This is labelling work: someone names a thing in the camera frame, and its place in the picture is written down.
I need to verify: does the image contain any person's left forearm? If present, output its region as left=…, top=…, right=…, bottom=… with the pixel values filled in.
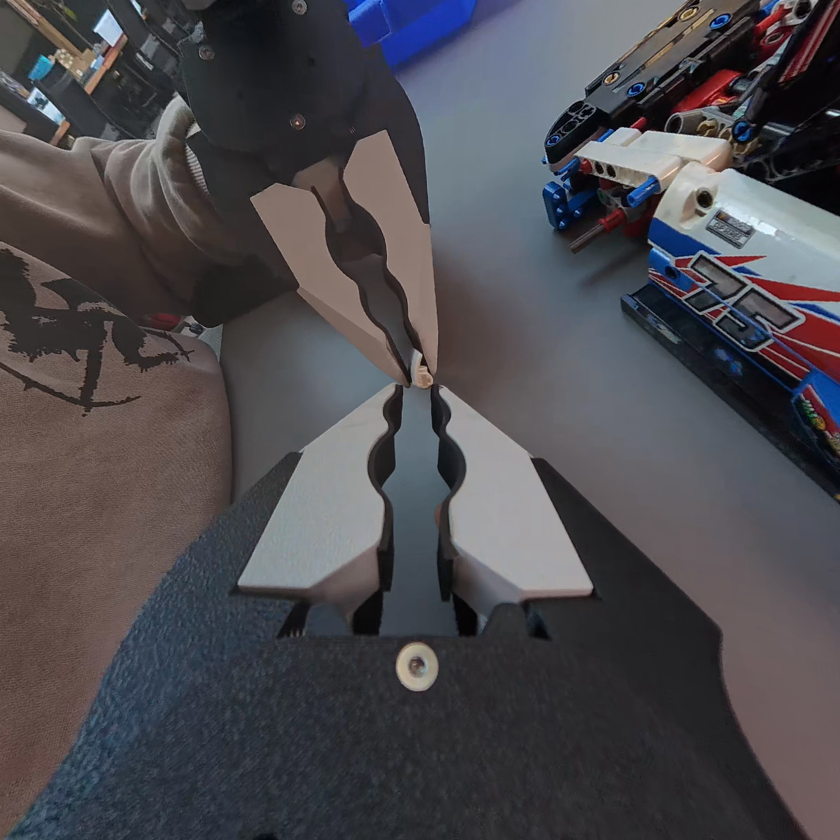
left=0, top=97, right=280, bottom=317

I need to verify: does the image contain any blue bin with label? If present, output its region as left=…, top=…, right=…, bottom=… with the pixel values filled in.
left=346, top=0, right=481, bottom=71

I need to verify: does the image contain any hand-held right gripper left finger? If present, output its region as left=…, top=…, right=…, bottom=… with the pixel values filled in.
left=238, top=384, right=404, bottom=636

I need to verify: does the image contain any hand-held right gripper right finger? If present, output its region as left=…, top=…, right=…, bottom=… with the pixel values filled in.
left=430, top=385, right=595, bottom=623

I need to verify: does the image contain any grey desk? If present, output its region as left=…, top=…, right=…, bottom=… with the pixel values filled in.
left=220, top=0, right=840, bottom=840

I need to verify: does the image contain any brick-built toy race car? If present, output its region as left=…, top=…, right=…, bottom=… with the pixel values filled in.
left=542, top=0, right=840, bottom=503

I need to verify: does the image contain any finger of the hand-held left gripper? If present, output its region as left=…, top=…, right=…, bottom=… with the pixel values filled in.
left=251, top=184, right=412, bottom=388
left=343, top=128, right=441, bottom=386

